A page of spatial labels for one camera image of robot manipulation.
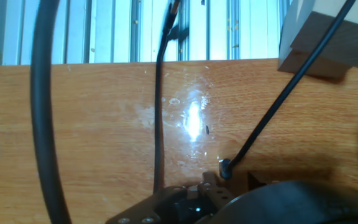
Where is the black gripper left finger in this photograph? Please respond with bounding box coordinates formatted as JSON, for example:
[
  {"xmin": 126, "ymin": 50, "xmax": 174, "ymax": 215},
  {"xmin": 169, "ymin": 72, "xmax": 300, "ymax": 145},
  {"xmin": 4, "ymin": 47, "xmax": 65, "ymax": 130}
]
[{"xmin": 106, "ymin": 185, "xmax": 196, "ymax": 224}]

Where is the black oval docking station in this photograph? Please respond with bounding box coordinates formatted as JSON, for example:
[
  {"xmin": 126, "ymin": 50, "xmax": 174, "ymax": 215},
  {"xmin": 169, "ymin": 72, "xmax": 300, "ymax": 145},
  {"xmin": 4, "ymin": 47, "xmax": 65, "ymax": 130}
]
[{"xmin": 197, "ymin": 182, "xmax": 358, "ymax": 224}]

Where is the glossy wooden board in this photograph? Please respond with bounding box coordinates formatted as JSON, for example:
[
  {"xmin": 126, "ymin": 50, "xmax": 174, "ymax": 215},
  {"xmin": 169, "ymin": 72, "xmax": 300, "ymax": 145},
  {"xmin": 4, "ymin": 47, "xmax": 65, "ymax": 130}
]
[{"xmin": 0, "ymin": 57, "xmax": 358, "ymax": 224}]

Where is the thick black cable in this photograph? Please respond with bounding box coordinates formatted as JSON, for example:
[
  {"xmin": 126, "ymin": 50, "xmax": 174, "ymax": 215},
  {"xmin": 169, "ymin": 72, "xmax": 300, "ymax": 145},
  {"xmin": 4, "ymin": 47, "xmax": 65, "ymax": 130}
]
[{"xmin": 29, "ymin": 0, "xmax": 73, "ymax": 224}]

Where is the thin black cable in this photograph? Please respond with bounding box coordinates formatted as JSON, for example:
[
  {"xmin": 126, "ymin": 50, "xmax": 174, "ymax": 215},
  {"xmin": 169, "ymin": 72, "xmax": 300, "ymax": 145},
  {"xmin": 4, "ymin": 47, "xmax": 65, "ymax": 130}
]
[
  {"xmin": 218, "ymin": 0, "xmax": 357, "ymax": 180},
  {"xmin": 152, "ymin": 0, "xmax": 181, "ymax": 195}
]

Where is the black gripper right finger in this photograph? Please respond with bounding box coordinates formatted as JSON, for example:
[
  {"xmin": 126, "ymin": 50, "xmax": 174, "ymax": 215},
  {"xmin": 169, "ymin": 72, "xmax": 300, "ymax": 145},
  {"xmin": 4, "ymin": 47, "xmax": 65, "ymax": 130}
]
[{"xmin": 197, "ymin": 172, "xmax": 235, "ymax": 215}]

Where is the tall wooden block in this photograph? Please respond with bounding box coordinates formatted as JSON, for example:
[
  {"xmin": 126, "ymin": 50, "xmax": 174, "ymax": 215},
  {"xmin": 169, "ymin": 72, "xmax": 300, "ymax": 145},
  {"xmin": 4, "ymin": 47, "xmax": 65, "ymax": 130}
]
[{"xmin": 277, "ymin": 0, "xmax": 358, "ymax": 78}]

